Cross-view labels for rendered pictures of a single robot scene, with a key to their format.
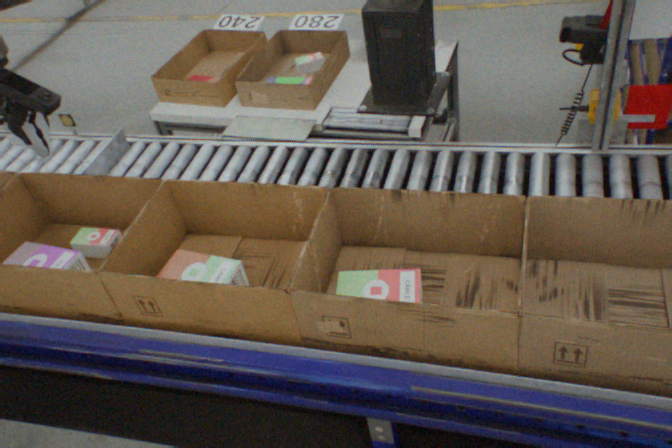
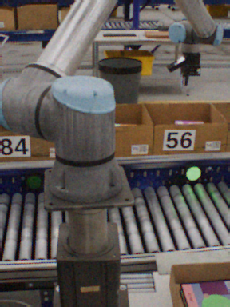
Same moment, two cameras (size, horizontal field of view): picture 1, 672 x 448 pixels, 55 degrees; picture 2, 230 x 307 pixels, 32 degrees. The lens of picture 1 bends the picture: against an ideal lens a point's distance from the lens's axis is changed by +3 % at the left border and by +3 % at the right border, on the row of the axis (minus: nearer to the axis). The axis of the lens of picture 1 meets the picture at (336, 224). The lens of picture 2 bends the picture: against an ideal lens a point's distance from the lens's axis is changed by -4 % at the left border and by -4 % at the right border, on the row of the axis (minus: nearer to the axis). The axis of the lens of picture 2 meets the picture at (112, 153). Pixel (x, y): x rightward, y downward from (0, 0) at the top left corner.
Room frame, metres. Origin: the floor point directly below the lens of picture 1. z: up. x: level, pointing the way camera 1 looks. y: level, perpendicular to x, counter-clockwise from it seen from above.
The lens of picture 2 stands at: (2.68, -0.71, 1.83)
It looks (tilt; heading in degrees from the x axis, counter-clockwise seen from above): 27 degrees down; 151
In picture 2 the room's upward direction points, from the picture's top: straight up
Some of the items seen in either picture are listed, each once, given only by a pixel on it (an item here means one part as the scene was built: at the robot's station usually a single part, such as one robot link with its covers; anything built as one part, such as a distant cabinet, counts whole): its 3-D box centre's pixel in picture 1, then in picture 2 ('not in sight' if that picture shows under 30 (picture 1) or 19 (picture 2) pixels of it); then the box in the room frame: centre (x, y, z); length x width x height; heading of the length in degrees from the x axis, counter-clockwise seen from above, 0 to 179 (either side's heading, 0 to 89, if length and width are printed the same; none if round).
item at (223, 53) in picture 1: (213, 66); not in sight; (2.23, 0.33, 0.80); 0.38 x 0.28 x 0.10; 150
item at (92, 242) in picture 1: (98, 243); not in sight; (1.19, 0.56, 0.91); 0.10 x 0.06 x 0.05; 69
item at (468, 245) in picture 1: (414, 273); (33, 133); (0.82, -0.13, 0.96); 0.39 x 0.29 x 0.17; 67
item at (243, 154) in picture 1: (216, 198); (185, 217); (1.51, 0.33, 0.72); 0.52 x 0.05 x 0.05; 157
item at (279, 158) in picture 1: (256, 200); (158, 219); (1.46, 0.21, 0.72); 0.52 x 0.05 x 0.05; 157
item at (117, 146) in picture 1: (89, 182); not in sight; (1.68, 0.72, 0.76); 0.46 x 0.01 x 0.09; 157
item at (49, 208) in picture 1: (70, 244); (184, 127); (1.13, 0.59, 0.96); 0.39 x 0.29 x 0.17; 67
